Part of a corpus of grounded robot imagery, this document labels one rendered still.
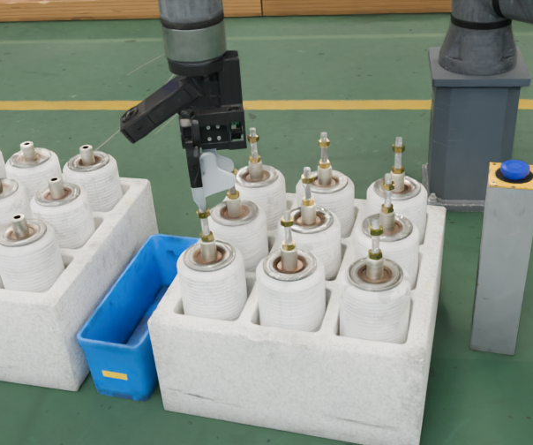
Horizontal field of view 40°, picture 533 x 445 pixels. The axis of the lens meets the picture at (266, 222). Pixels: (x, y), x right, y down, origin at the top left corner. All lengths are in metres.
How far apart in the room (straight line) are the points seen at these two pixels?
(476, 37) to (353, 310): 0.70
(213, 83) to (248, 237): 0.29
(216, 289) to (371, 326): 0.22
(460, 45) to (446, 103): 0.12
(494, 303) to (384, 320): 0.27
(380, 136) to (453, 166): 0.40
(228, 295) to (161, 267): 0.37
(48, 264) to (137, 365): 0.21
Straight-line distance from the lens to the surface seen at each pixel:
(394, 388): 1.02
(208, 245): 1.03
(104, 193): 1.35
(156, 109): 0.92
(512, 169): 1.10
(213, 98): 0.92
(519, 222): 1.12
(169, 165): 1.86
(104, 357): 1.17
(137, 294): 1.33
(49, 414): 1.24
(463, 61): 1.51
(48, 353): 1.22
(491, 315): 1.23
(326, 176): 1.19
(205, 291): 1.03
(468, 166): 1.58
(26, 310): 1.17
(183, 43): 0.87
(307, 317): 1.02
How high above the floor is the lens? 0.85
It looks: 32 degrees down
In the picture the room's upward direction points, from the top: 4 degrees counter-clockwise
